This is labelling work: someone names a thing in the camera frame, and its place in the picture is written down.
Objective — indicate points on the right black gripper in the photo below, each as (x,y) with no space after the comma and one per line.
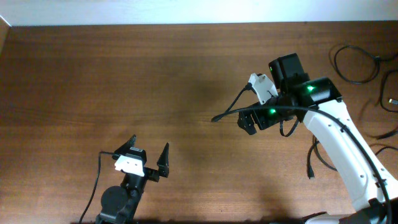
(262,121)

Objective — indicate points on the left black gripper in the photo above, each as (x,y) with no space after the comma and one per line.
(161,163)

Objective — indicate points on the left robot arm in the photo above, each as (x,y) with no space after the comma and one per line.
(120,202)

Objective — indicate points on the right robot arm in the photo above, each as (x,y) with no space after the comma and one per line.
(289,93)

